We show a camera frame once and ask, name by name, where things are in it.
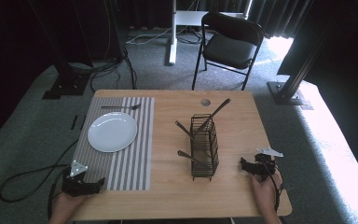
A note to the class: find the dark curtain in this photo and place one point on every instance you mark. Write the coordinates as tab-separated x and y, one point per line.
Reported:
270	15

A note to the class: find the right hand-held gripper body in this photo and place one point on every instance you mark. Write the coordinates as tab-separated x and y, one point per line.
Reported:
265	165

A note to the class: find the black folding chair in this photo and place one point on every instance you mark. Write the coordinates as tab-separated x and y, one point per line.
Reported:
230	46

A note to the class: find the long metal cutlery piece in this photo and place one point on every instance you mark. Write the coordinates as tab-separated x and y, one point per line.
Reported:
214	113

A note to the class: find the black floor strip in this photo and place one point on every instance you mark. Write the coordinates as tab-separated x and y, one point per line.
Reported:
83	122
74	122

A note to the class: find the black metal stand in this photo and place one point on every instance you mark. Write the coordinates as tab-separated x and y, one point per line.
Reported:
63	77
292	87

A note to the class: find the metal fork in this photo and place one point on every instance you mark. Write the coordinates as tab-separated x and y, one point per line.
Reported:
122	107

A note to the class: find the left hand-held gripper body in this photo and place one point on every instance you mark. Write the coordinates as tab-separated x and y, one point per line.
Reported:
73	184

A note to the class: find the white desk frame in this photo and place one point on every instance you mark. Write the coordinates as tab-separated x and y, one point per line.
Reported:
174	34

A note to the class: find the person's left hand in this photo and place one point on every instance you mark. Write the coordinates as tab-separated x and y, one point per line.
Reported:
65	205

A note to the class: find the white round plate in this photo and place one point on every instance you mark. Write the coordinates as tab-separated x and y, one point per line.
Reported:
112	132

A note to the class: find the grey striped placemat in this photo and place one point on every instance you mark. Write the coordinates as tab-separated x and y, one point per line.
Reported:
119	146

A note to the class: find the person's right hand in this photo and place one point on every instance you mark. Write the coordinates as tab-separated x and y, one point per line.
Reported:
264	194

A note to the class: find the grey table grommet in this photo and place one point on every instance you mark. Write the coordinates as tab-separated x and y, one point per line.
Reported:
205	102

